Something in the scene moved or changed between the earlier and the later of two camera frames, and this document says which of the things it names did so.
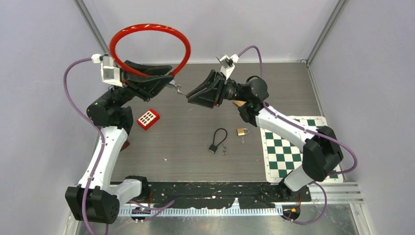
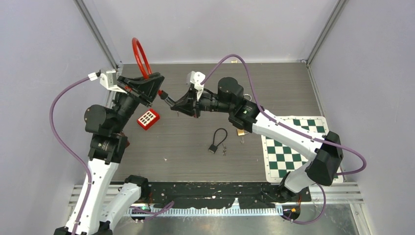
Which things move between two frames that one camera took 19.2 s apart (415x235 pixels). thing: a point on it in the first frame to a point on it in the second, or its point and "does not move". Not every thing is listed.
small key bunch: (224, 151) does not move
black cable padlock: (213, 148) does not move
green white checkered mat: (282, 157) does not move
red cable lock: (123, 30) to (134, 41)
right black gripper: (205, 100) to (189, 105)
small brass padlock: (241, 131) does not move
